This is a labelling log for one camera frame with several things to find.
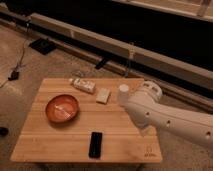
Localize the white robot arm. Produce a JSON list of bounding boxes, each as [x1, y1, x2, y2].
[[124, 81, 213, 150]]

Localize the cream sponge block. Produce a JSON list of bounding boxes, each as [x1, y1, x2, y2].
[[96, 88, 110, 104]]

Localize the white plastic cup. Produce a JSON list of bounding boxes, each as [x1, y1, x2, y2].
[[117, 84, 129, 106]]

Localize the white tube bottle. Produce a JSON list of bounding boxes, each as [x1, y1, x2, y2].
[[69, 78, 96, 94]]

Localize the wooden slatted table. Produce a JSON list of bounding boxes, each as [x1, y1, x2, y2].
[[11, 78, 162, 163]]

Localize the orange bowl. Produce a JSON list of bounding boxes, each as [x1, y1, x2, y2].
[[45, 94, 79, 123]]

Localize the black flat floor plate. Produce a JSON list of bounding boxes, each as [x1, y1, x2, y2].
[[29, 38, 56, 55]]

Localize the dark object at left edge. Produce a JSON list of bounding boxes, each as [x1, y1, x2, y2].
[[0, 127, 9, 137]]

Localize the black floor bracket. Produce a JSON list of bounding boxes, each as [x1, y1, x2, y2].
[[95, 58, 109, 70]]

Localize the long beige baseboard rail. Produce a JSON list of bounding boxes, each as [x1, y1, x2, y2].
[[0, 6, 213, 111]]

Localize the black cable with plug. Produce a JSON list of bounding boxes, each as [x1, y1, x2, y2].
[[7, 19, 31, 82]]

